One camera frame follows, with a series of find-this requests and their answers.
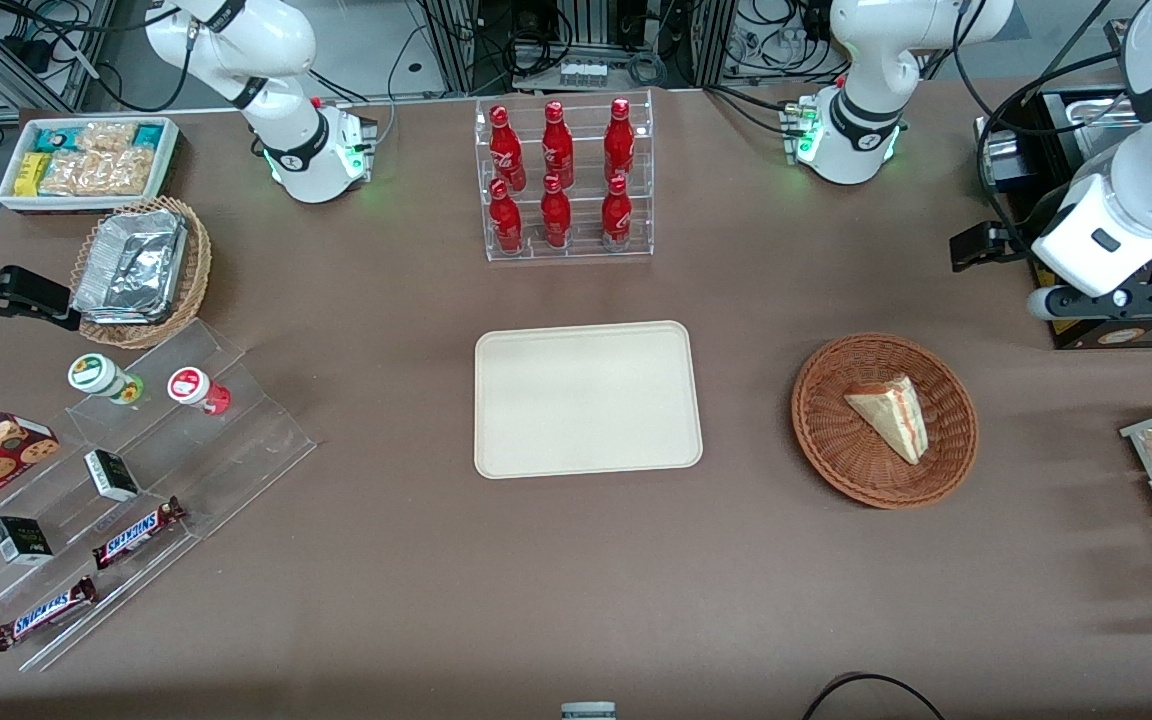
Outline small black box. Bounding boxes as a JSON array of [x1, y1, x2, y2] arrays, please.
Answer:
[[84, 449, 141, 503], [0, 516, 55, 568]]

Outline white snack bin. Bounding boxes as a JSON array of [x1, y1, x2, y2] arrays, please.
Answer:
[[0, 116, 182, 215]]

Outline aluminium foil container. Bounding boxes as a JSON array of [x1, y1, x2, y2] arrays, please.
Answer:
[[72, 209, 189, 326]]

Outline round brown wicker basket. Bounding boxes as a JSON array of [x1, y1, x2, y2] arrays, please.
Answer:
[[791, 333, 979, 510]]

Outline yellow snack packet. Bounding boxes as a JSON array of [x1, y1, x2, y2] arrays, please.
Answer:
[[14, 152, 53, 198]]

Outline triangular sandwich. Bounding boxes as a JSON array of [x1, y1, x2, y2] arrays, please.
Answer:
[[843, 375, 929, 467]]

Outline black cable loop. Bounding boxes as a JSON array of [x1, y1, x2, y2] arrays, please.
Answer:
[[801, 672, 947, 720]]

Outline aluminium frame rack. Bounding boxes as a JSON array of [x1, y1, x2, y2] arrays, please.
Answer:
[[418, 0, 739, 96], [0, 0, 123, 114]]

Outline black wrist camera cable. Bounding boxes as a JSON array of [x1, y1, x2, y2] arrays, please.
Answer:
[[954, 0, 1152, 236]]

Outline Snickers chocolate bar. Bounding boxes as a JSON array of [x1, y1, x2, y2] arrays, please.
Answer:
[[92, 497, 187, 571], [0, 576, 99, 653]]

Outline clear bag of crackers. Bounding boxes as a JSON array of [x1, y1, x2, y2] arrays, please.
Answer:
[[40, 148, 157, 198], [76, 121, 139, 154]]

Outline clear acrylic stepped shelf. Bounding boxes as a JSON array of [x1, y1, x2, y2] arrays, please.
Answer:
[[0, 318, 318, 674]]

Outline silver metal box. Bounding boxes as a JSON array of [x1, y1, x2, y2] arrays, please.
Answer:
[[973, 112, 1029, 194]]

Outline clear acrylic bottle rack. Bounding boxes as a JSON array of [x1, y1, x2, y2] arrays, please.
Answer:
[[474, 88, 655, 263]]

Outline oval brown wicker basket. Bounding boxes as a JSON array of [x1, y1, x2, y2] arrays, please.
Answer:
[[70, 196, 213, 350]]

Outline green label small bottle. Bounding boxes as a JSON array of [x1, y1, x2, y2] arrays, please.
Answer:
[[67, 353, 146, 406]]

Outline cream rectangular tray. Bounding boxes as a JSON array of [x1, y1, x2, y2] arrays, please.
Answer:
[[474, 320, 704, 480]]

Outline red cola bottle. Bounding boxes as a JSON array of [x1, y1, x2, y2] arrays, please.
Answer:
[[488, 178, 526, 255], [603, 97, 637, 187], [540, 100, 576, 189], [488, 104, 528, 193], [600, 175, 635, 252], [539, 174, 574, 250]]

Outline red label small bottle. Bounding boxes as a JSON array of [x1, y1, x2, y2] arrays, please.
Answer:
[[167, 366, 233, 417]]

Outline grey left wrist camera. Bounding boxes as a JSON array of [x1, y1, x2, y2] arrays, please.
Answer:
[[1027, 283, 1152, 323]]

